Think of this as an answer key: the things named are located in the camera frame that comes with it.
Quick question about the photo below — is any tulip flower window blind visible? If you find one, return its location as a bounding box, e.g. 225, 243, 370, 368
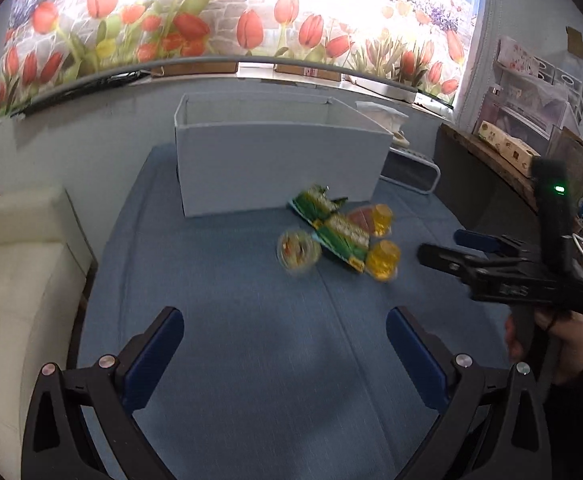
0, 0, 480, 117

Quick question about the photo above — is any tissue box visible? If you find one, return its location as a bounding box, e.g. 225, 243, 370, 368
355, 101, 410, 148

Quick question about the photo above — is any white storage box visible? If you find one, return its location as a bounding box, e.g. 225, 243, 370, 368
174, 91, 392, 217

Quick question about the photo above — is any clear jelly cup with lid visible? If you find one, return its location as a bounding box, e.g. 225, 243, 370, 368
276, 230, 322, 275

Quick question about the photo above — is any cream leather sofa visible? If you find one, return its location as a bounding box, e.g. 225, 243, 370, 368
0, 186, 93, 479

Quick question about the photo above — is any black grey bluetooth speaker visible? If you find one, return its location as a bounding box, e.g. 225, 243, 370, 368
380, 148, 441, 195

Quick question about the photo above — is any green pea snack packet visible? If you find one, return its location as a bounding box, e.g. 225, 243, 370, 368
314, 214, 371, 273
290, 185, 348, 228

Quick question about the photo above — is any clear drawer organizer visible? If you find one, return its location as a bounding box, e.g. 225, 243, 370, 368
474, 61, 581, 155

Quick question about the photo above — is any wooden side shelf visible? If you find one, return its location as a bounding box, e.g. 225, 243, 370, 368
438, 122, 538, 211

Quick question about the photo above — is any beige patterned carton box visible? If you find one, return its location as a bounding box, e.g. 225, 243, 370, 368
476, 122, 540, 178

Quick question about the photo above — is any floral tissue pack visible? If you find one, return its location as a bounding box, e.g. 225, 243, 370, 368
495, 36, 540, 77

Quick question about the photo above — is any blue tablecloth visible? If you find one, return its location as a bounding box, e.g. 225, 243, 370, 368
78, 144, 508, 479

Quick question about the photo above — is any pink jelly cup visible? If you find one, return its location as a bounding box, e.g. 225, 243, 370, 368
347, 206, 375, 236

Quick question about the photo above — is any yellow jelly cup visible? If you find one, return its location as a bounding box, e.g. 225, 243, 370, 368
372, 204, 393, 237
365, 240, 401, 282

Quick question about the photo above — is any person's right hand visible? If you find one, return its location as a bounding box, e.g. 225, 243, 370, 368
534, 310, 583, 385

